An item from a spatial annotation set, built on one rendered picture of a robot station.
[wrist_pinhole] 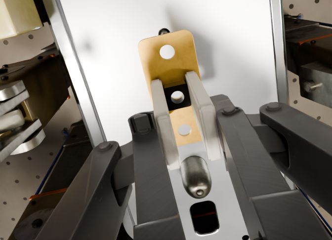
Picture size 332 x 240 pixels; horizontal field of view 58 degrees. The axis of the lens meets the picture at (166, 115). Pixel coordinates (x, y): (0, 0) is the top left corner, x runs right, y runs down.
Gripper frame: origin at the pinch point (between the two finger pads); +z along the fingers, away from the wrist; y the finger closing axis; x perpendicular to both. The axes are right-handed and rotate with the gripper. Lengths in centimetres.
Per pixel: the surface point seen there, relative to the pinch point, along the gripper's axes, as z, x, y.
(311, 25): 30.7, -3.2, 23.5
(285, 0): 43, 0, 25
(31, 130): 7.3, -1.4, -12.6
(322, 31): 26.1, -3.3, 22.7
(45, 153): 44, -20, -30
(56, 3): 13.2, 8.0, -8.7
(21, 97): 7.8, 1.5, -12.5
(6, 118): 6.4, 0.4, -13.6
